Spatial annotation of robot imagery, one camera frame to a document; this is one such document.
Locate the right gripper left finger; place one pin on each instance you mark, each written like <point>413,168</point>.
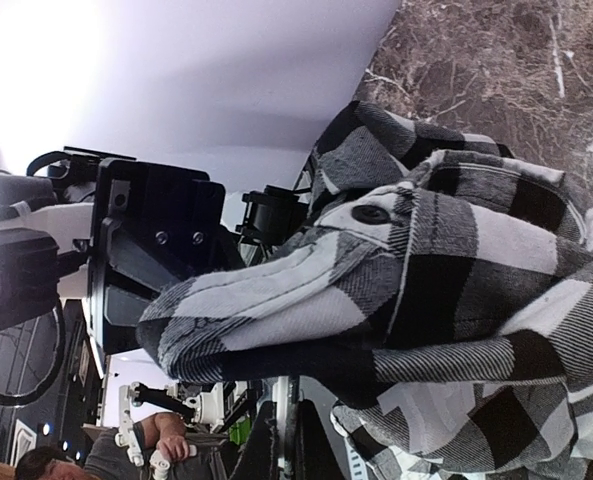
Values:
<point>258,460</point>

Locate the black white plaid shirt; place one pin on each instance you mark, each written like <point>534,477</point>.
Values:
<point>441,289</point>

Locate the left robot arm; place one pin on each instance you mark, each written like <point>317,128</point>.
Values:
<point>56,196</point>

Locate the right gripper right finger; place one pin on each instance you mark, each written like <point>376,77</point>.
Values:
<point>314,457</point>

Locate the white round brooch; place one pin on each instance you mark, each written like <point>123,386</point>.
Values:
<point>286,395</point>

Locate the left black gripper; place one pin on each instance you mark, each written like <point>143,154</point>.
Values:
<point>153,226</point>

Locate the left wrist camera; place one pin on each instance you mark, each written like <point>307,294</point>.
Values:
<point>28,275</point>

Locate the person in grey shirt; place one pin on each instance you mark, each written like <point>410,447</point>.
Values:
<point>164,431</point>

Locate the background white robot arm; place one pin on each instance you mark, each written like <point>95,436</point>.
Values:
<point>208,425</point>

